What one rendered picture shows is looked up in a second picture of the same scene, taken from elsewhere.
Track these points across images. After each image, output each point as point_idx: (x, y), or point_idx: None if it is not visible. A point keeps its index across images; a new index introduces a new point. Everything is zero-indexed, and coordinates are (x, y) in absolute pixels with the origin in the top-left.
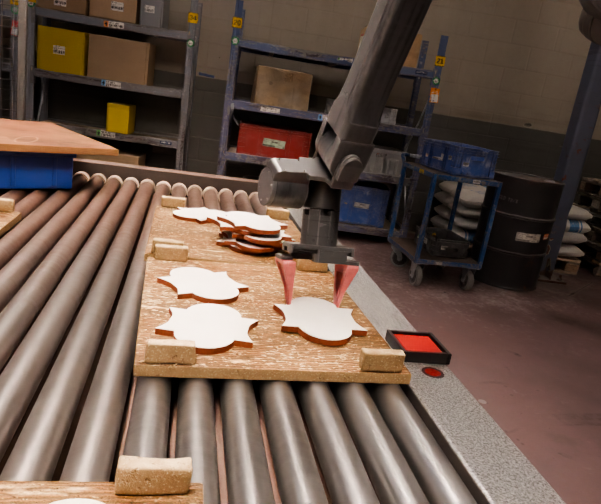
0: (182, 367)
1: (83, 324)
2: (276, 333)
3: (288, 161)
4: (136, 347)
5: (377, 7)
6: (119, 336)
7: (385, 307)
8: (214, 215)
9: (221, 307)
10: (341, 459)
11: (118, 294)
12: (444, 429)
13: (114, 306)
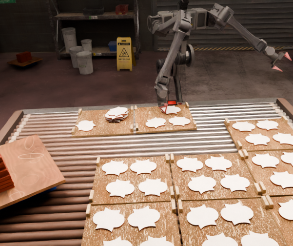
0: None
1: (178, 137)
2: (177, 115)
3: (163, 87)
4: (190, 128)
5: (173, 52)
6: (182, 133)
7: (149, 104)
8: (87, 123)
9: (170, 119)
10: (210, 113)
11: None
12: (198, 105)
13: None
